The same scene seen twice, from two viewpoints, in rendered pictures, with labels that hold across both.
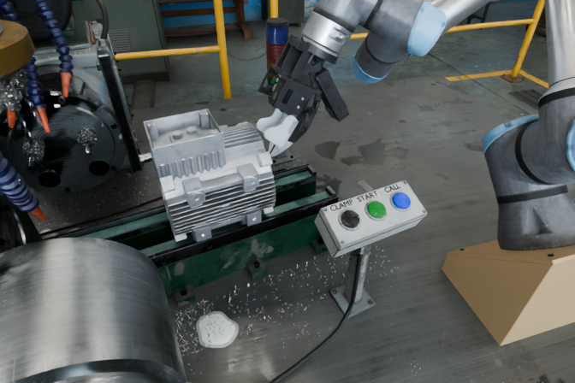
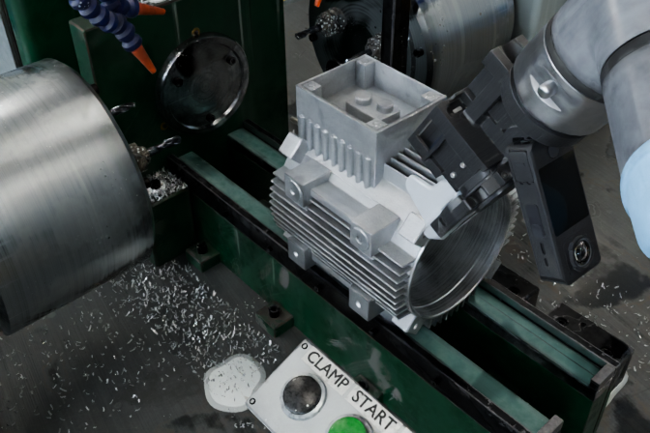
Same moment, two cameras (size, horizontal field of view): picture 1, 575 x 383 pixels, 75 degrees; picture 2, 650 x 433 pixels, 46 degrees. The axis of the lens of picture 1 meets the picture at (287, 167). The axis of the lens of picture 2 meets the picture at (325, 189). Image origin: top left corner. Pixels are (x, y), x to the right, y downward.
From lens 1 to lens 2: 0.56 m
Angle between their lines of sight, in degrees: 57
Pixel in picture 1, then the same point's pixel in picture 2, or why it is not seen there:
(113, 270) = (65, 143)
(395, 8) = (631, 91)
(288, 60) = (485, 79)
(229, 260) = (339, 340)
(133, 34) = not seen: outside the picture
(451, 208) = not seen: outside the picture
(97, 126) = not seen: hidden behind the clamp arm
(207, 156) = (349, 153)
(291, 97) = (437, 143)
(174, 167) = (314, 133)
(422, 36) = (635, 200)
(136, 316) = (14, 187)
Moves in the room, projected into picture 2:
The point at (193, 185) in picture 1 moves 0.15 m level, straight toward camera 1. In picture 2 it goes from (307, 173) to (173, 228)
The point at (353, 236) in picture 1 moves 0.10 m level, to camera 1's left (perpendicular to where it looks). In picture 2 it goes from (273, 417) to (245, 321)
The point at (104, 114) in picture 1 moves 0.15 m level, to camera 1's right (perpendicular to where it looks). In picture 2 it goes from (416, 29) to (464, 86)
